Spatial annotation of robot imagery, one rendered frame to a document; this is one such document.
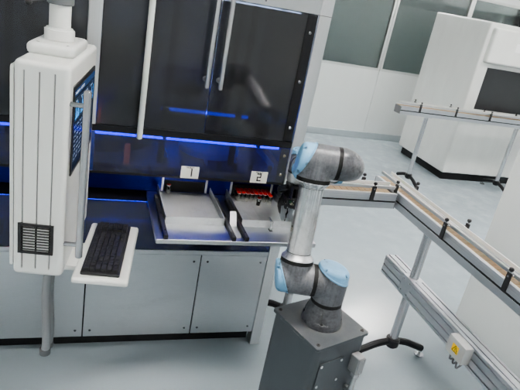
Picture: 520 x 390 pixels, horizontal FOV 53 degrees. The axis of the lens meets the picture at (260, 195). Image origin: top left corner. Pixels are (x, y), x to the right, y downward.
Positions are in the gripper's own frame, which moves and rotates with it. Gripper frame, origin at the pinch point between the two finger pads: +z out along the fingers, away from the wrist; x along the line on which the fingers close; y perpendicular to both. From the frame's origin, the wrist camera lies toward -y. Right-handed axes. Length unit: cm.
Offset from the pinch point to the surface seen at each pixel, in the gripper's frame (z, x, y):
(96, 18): -73, -86, -25
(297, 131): -35.5, 7.8, -24.6
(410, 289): 41, 85, -5
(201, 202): 3.3, -34.0, -22.0
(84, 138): -41, -88, 32
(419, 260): 24, 87, -8
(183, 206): 3.3, -43.6, -16.6
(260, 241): 3.5, -14.8, 14.3
